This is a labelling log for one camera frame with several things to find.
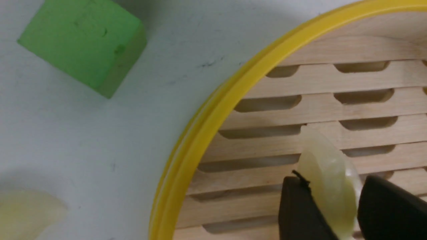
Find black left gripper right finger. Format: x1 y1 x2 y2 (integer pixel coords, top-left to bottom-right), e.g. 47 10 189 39
357 176 427 240

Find yellow rimmed bamboo steamer tray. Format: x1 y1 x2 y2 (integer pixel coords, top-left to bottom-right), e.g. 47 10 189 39
148 0 426 240

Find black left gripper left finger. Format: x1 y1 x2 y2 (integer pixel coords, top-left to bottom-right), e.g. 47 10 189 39
278 170 338 240

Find green foam cube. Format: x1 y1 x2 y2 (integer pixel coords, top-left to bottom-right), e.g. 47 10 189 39
17 0 147 99

